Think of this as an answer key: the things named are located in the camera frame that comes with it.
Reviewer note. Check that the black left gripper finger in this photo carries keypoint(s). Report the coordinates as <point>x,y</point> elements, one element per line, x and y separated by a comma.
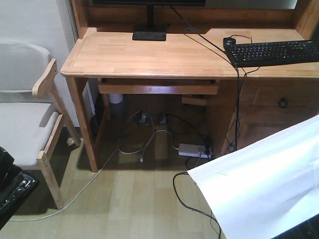
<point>6,167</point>

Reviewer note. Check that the black stapler with orange tab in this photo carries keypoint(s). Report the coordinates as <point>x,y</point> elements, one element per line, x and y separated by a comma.
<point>15,194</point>

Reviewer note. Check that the white paper sheet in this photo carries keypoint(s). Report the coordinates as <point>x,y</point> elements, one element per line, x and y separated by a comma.
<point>266,188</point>

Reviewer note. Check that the wooden desk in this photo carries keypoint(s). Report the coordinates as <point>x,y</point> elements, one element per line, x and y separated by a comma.
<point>273,98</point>

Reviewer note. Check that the wooden chair with grey cushions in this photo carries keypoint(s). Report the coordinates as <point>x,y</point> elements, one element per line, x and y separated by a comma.
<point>32,113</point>

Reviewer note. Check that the white power strip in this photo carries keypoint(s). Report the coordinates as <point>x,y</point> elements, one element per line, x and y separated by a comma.
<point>193,150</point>

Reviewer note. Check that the black computer monitor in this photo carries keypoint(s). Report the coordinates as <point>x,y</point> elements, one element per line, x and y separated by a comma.
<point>151,31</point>

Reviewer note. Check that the black computer mouse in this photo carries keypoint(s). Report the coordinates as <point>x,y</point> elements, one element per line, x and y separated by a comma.
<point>229,41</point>

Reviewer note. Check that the black keyboard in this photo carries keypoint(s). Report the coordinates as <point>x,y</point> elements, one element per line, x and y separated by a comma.
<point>273,53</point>

